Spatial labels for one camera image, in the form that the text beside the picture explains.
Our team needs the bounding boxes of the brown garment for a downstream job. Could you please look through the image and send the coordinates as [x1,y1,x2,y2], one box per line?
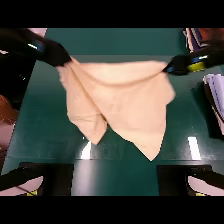
[198,28,224,46]

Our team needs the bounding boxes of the heap of clothes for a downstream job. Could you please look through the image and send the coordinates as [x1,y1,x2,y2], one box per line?
[182,28,224,54]

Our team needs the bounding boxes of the peach shirt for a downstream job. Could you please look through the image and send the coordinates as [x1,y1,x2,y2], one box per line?
[55,57,177,162]

